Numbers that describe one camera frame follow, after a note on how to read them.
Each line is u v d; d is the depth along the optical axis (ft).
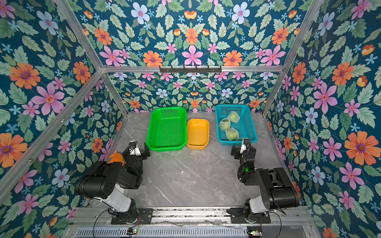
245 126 3.61
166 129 3.47
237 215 2.40
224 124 3.42
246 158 2.22
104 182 1.51
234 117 3.60
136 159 2.36
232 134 3.23
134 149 2.51
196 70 2.99
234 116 3.60
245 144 2.56
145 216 2.41
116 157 2.99
